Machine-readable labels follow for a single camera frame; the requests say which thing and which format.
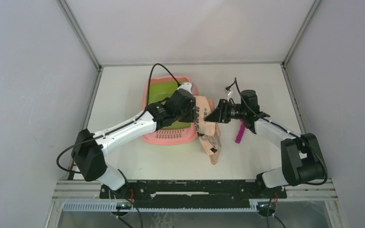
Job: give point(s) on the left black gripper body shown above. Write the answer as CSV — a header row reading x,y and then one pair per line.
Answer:
x,y
187,115

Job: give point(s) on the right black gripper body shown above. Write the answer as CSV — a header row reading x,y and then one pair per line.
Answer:
x,y
229,111

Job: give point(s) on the cat litter bag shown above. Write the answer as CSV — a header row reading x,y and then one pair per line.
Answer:
x,y
208,132

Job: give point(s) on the magenta plastic scoop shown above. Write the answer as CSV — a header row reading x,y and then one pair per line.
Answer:
x,y
240,133

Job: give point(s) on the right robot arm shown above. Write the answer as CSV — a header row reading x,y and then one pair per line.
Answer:
x,y
301,157

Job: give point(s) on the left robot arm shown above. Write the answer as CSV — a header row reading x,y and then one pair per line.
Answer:
x,y
91,149

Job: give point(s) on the pink green litter box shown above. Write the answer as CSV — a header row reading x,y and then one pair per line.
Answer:
x,y
169,131

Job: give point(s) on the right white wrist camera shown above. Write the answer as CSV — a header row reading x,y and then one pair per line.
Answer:
x,y
228,90

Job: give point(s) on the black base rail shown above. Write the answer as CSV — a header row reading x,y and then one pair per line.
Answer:
x,y
192,194

